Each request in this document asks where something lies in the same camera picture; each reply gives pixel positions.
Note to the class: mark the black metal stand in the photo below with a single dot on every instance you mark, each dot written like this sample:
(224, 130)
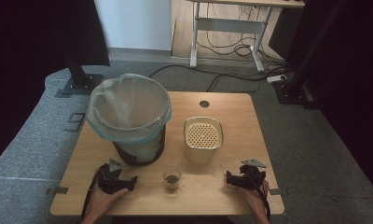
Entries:
(295, 84)
(80, 82)

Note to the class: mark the white desk frame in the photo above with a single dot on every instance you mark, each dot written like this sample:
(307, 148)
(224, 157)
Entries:
(228, 25)

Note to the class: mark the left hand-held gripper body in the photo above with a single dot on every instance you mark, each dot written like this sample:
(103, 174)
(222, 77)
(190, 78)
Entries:
(108, 182)

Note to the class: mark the translucent plastic bin liner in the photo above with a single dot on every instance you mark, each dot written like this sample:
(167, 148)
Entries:
(128, 105)

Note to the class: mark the person's right hand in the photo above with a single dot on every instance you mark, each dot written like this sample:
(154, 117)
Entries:
(254, 199)

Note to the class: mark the grey tape strip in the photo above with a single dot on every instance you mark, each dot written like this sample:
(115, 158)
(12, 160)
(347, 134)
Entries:
(58, 190)
(275, 191)

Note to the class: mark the cream perforated strainer insert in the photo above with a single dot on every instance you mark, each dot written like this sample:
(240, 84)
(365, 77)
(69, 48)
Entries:
(202, 135)

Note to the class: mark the person's left hand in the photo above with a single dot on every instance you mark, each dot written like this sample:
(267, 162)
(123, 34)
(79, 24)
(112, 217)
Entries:
(102, 200)

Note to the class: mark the cream container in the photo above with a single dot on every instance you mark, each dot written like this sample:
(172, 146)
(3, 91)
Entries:
(201, 154)

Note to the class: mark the black mesh trash bin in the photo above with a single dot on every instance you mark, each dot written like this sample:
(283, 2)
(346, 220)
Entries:
(141, 154)

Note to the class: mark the wet tea leaves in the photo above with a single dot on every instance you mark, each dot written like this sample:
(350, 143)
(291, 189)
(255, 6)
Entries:
(172, 179)

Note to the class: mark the dark curtain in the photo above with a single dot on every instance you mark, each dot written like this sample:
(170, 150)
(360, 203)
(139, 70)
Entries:
(355, 77)
(35, 46)

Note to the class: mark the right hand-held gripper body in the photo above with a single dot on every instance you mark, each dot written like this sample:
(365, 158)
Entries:
(252, 177)

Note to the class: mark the white power strip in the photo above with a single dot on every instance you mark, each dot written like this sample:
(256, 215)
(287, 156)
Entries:
(276, 78)

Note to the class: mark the small clear glass cup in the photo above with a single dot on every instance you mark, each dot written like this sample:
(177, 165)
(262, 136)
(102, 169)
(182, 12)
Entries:
(172, 182)

